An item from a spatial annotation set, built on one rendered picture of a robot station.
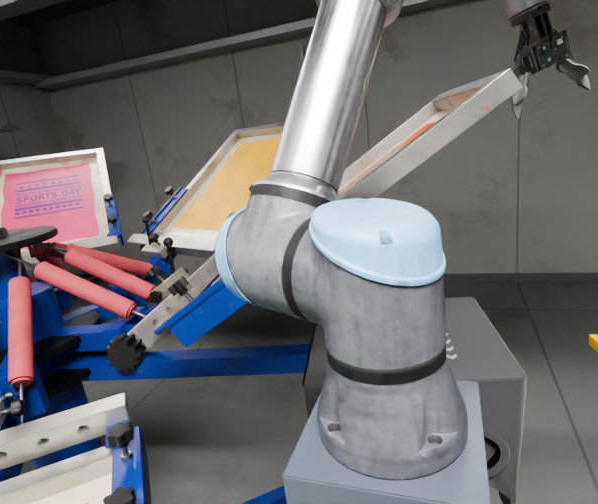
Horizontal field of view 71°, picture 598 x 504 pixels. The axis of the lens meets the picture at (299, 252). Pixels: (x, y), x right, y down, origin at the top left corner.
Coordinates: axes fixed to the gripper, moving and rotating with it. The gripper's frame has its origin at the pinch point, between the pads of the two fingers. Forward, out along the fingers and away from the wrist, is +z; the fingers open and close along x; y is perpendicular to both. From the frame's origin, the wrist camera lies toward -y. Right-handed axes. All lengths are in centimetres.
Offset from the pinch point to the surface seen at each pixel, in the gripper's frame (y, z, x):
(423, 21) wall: -279, -65, 37
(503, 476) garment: 20, 74, -39
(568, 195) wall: -258, 106, 93
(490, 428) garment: 22, 58, -38
